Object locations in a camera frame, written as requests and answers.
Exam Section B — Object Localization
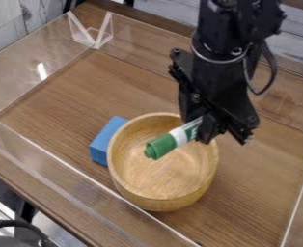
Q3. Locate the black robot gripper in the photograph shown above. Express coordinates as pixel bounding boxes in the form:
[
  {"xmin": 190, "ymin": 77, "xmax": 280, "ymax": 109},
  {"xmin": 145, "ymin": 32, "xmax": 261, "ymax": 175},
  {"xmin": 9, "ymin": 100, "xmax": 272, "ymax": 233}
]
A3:
[{"xmin": 169, "ymin": 32, "xmax": 260, "ymax": 145}]

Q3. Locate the green white marker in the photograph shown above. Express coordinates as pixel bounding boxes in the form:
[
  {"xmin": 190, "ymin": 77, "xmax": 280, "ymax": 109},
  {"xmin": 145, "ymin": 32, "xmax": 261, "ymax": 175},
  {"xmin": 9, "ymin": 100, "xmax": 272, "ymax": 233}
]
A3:
[{"xmin": 143, "ymin": 117, "xmax": 202, "ymax": 160}]

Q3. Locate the brown wooden bowl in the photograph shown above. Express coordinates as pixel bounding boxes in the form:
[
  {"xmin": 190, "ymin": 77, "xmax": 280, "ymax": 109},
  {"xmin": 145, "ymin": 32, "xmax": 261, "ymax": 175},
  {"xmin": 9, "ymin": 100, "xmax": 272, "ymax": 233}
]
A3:
[{"xmin": 106, "ymin": 112, "xmax": 218, "ymax": 211}]

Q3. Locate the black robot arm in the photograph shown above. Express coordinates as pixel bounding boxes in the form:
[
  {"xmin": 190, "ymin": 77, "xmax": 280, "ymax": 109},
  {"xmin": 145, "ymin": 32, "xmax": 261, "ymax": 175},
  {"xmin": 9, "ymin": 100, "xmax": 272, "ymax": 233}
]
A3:
[{"xmin": 169, "ymin": 0, "xmax": 285, "ymax": 144}]

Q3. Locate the blue foam block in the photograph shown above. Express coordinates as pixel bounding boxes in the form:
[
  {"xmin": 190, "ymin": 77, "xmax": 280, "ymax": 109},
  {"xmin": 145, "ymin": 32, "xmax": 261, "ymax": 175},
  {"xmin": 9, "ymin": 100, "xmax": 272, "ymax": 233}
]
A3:
[{"xmin": 89, "ymin": 116, "xmax": 127, "ymax": 166}]

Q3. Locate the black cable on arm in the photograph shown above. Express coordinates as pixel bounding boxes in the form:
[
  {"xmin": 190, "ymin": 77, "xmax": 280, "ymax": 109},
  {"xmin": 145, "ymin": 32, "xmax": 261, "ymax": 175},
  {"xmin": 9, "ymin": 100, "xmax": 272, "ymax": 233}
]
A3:
[{"xmin": 242, "ymin": 41, "xmax": 280, "ymax": 96}]

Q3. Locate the clear acrylic tray wall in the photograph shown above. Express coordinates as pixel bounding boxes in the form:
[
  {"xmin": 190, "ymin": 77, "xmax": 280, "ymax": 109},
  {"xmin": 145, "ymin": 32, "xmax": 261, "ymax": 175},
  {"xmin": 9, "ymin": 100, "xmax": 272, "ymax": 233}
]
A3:
[{"xmin": 0, "ymin": 6, "xmax": 303, "ymax": 247}]

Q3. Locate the clear acrylic corner bracket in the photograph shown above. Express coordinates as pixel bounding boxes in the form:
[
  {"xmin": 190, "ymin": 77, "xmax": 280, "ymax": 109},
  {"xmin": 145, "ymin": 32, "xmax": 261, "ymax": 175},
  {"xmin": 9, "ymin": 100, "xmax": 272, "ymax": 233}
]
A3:
[{"xmin": 66, "ymin": 12, "xmax": 113, "ymax": 50}]

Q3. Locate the black cable lower left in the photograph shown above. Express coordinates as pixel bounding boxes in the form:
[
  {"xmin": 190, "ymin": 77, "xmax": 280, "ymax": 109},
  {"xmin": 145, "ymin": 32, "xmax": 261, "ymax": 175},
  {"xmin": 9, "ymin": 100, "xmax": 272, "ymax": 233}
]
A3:
[{"xmin": 0, "ymin": 219, "xmax": 51, "ymax": 247}]

